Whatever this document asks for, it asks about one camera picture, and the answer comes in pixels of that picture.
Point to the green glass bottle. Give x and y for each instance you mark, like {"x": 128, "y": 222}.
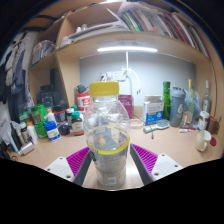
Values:
{"x": 166, "y": 100}

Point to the clear bottle with tan stopper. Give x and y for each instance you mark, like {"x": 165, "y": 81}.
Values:
{"x": 189, "y": 100}

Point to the small white tube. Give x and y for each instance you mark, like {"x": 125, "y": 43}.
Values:
{"x": 185, "y": 130}

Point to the white bottle with blue lid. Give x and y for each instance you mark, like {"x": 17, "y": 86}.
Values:
{"x": 52, "y": 131}

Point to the light blue hairbrush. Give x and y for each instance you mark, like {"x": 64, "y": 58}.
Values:
{"x": 161, "y": 125}

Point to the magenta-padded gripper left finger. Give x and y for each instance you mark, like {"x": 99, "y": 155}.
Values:
{"x": 60, "y": 166}

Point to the white bottle with orange cap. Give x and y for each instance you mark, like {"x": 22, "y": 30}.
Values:
{"x": 32, "y": 133}

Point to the red and white canister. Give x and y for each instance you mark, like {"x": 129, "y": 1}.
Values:
{"x": 82, "y": 101}

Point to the white LED desk lamp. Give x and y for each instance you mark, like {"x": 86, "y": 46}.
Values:
{"x": 126, "y": 49}

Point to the white power strip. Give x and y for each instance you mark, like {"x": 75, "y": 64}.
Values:
{"x": 111, "y": 76}

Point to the brown mug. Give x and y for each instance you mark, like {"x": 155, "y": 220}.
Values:
{"x": 213, "y": 125}

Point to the clear glass bottle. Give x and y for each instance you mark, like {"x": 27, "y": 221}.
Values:
{"x": 207, "y": 100}

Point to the silver can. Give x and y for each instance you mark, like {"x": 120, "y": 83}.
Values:
{"x": 26, "y": 149}

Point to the white mug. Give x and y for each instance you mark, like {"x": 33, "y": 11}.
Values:
{"x": 202, "y": 141}

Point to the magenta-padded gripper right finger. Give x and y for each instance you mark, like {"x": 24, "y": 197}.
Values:
{"x": 163, "y": 165}

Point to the thin stirring spoon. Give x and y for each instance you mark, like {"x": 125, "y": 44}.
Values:
{"x": 201, "y": 128}

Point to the pink pen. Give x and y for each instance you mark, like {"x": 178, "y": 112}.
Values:
{"x": 189, "y": 128}

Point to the magenta box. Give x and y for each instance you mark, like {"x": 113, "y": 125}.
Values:
{"x": 126, "y": 106}

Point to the grey shaker bottle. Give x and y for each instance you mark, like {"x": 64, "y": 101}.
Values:
{"x": 177, "y": 108}

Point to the flat round red coaster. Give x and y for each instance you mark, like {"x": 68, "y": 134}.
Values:
{"x": 213, "y": 141}

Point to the green plastic container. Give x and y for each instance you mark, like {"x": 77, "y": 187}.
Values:
{"x": 39, "y": 120}

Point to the blue and white carton box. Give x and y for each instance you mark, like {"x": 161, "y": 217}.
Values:
{"x": 153, "y": 111}

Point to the hanging clothes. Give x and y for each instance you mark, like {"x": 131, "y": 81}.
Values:
{"x": 13, "y": 73}

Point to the dark jar with green lid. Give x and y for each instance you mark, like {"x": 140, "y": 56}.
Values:
{"x": 77, "y": 125}

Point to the jar with white lid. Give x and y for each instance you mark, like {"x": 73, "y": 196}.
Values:
{"x": 203, "y": 119}

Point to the clear bottle with yellow cap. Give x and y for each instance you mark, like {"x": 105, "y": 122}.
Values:
{"x": 106, "y": 133}

